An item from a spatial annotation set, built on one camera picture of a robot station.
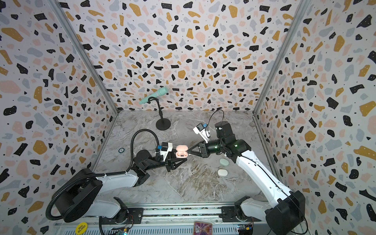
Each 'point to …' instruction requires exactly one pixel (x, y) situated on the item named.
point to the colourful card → (202, 228)
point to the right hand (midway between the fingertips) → (189, 150)
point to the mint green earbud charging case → (224, 162)
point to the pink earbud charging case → (181, 152)
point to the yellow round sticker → (81, 228)
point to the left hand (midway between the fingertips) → (187, 155)
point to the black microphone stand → (163, 124)
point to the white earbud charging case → (222, 172)
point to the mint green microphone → (160, 91)
